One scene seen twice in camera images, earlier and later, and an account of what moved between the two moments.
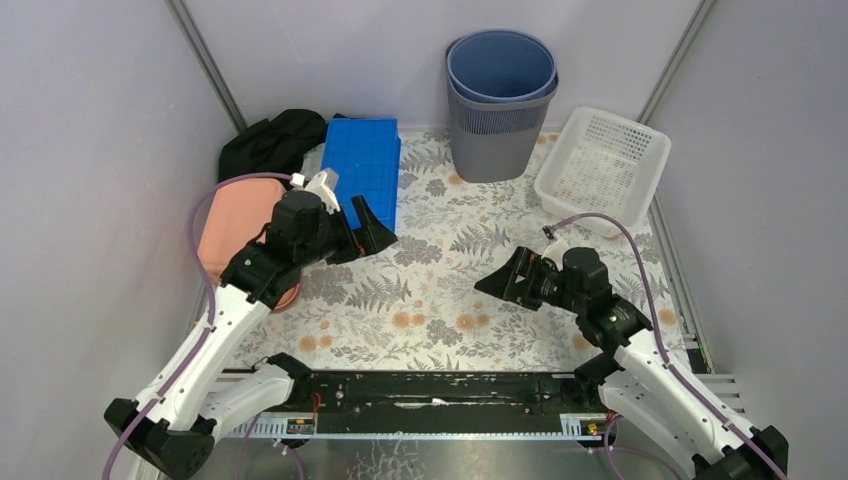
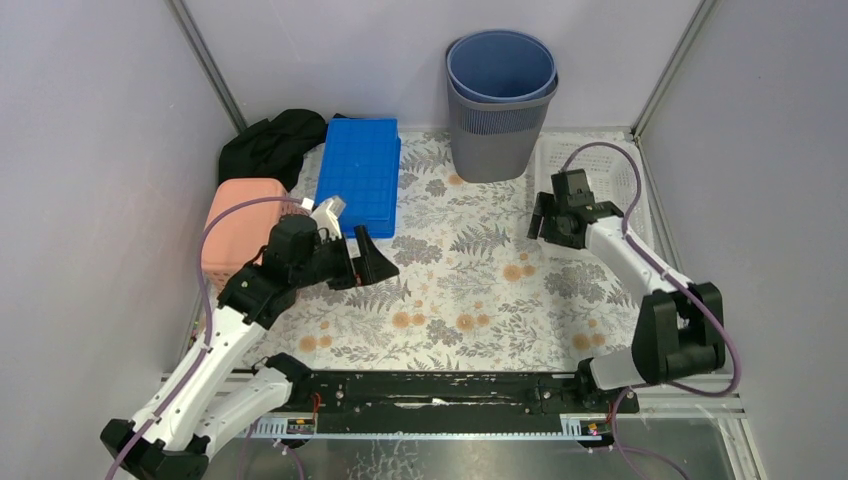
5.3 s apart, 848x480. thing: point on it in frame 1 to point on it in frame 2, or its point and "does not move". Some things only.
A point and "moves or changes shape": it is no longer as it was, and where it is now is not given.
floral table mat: x=415 y=303 does not move
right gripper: x=501 y=282 to x=544 y=206
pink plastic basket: x=235 y=216 does not move
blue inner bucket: x=501 y=66 does not move
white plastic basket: x=604 y=164 moves or changes shape
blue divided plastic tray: x=365 y=154 does not move
